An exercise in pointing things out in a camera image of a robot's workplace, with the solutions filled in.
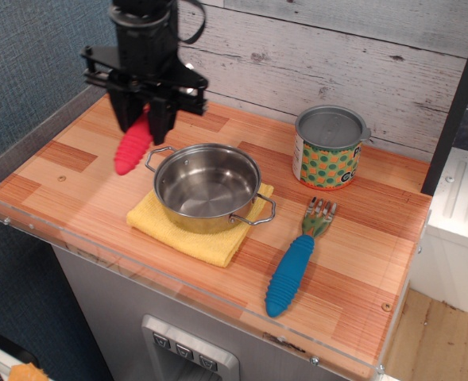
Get blue handled metal fork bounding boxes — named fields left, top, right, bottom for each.
left=265, top=198, right=338, bottom=318

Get clear acrylic guard rail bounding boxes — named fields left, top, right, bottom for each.
left=0, top=88, right=431, bottom=380

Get white cabinet on right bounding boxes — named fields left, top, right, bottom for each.
left=409, top=148, right=468, bottom=313

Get orange object bottom left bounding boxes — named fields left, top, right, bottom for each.
left=8, top=363, right=49, bottom=381

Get yellow cloth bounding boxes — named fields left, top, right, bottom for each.
left=126, top=191, right=253, bottom=267

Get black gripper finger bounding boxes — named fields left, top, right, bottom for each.
left=108, top=87, right=143, bottom=133
left=148, top=98, right=177, bottom=145

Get grey toy fridge cabinet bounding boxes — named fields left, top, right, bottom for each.
left=54, top=248, right=341, bottom=380

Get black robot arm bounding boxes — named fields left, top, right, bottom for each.
left=80, top=1, right=208, bottom=145

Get green orange patterned can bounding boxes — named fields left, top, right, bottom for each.
left=292, top=105, right=371, bottom=191

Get dark right vertical post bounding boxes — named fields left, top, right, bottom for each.
left=421, top=58, right=468, bottom=196

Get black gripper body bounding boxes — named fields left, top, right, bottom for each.
left=80, top=7, right=208, bottom=115

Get red handled metal spoon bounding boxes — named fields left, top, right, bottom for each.
left=114, top=106, right=153, bottom=175

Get stainless steel pot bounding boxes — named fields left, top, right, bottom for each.
left=145, top=143, right=277, bottom=234

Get silver dispenser button panel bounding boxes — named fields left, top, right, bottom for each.
left=141, top=314, right=240, bottom=380

